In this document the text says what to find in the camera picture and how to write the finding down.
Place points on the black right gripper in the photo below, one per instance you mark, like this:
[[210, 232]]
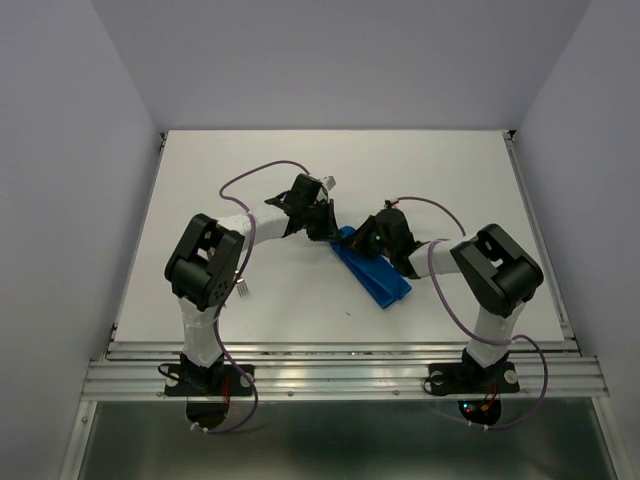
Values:
[[358, 240]]

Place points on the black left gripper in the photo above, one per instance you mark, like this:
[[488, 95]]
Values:
[[330, 230]]

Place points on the blue satin napkin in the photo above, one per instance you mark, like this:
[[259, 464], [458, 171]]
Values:
[[377, 276]]

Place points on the silver fork black handle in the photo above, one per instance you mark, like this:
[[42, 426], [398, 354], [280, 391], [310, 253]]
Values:
[[241, 287]]

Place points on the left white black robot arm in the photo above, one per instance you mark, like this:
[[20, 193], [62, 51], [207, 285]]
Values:
[[207, 264]]

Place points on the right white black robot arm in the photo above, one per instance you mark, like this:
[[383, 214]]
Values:
[[502, 278]]

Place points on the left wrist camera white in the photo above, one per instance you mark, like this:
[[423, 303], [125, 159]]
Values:
[[328, 182]]

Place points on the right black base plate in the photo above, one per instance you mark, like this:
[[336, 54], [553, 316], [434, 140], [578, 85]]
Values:
[[466, 379]]

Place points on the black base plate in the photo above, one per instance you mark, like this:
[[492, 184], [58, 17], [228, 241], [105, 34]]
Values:
[[466, 379], [226, 381]]

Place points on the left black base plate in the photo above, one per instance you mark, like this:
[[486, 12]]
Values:
[[226, 381]]

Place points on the aluminium frame rail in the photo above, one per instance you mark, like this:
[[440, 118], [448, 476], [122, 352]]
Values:
[[347, 411]]

